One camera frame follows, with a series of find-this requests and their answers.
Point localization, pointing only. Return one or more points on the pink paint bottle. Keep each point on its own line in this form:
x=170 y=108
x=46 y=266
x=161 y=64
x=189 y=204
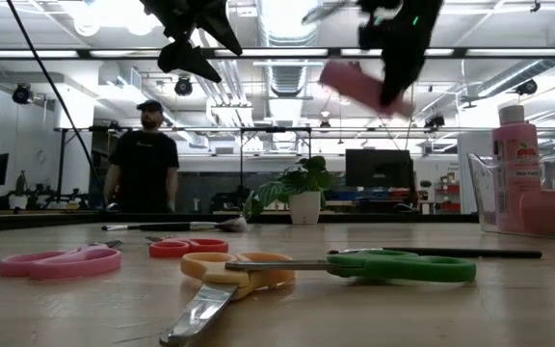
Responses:
x=516 y=193
x=350 y=82

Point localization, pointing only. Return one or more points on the large black monitor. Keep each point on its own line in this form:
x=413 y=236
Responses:
x=378 y=168

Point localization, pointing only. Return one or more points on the thin black pencil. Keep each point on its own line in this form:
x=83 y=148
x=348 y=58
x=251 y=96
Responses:
x=475 y=253

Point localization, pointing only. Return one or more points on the person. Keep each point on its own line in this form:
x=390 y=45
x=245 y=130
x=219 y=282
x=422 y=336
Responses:
x=142 y=164

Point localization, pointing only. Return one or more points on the silver ventilation duct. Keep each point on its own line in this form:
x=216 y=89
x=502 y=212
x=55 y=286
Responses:
x=287 y=77

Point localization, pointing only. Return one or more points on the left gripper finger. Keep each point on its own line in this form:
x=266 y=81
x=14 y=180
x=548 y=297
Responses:
x=186 y=60
x=219 y=26

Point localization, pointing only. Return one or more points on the shelf with red bins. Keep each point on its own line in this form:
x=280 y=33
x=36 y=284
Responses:
x=448 y=188

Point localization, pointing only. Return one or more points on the potted green plant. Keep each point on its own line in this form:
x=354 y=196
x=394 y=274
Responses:
x=305 y=207

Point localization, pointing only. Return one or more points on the clear plastic bin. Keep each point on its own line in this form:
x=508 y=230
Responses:
x=480 y=202

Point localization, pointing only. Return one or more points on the black background table frame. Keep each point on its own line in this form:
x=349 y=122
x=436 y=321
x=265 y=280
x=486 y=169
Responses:
x=282 y=129

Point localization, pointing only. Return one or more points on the black fan brush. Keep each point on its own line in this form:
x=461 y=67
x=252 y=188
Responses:
x=231 y=224

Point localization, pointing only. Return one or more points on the black hanging camera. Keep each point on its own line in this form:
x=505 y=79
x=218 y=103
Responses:
x=434 y=120
x=183 y=87
x=527 y=87
x=21 y=94

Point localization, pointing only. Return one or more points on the black beam with lights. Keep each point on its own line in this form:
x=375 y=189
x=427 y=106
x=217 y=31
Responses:
x=334 y=52

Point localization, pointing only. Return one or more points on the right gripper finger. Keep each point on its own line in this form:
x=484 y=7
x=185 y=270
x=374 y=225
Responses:
x=403 y=72

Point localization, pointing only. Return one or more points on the black metal table frame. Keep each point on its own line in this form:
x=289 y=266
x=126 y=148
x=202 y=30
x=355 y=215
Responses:
x=41 y=222

